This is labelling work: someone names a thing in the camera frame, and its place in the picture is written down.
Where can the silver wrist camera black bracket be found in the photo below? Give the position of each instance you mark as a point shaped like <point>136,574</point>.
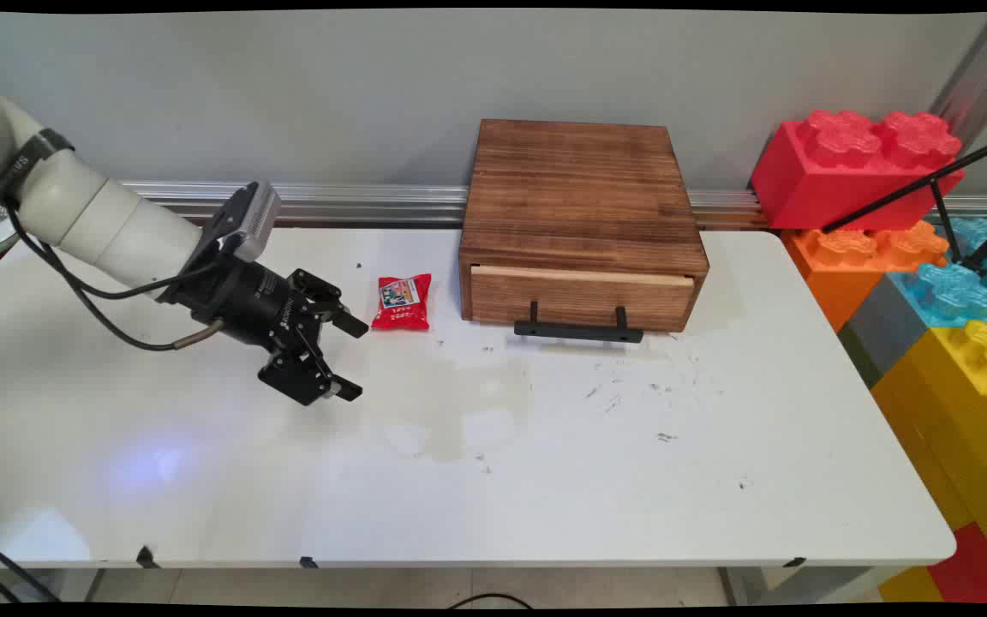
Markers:
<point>255,216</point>

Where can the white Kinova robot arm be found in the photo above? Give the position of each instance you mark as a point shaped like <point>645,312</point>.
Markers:
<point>99,214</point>

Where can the white table leg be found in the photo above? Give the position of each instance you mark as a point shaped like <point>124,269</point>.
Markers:
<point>768,584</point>

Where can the dark wooden drawer cabinet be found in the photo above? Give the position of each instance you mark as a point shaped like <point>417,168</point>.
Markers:
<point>579,184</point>

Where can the big grey toy brick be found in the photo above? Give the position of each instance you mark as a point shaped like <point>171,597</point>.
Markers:
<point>883,330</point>

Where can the red snack packet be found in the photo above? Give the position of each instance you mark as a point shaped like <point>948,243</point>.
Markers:
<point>402,302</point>

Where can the black tripod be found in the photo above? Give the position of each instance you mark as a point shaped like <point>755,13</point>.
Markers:
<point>930,180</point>

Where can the slanted aluminium post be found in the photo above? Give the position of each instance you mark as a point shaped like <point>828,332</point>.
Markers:
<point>978,73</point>

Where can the red toy brick low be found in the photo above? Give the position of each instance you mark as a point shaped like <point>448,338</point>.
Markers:
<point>978,570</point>

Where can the big orange toy brick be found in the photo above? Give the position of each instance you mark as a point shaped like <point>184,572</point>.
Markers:
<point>845,266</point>

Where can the horizontal aluminium rail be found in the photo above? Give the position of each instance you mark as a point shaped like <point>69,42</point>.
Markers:
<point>373,204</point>

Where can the big yellow toy brick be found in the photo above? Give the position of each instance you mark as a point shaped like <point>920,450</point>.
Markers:
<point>960,403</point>

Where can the translucent blue toy brick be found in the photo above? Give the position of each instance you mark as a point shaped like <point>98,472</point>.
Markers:
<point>973,233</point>
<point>952,291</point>

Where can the big red toy brick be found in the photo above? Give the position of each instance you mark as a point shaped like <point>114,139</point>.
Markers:
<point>836,180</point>

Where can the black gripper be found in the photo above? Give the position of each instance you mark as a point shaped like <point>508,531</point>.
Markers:
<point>245,304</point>

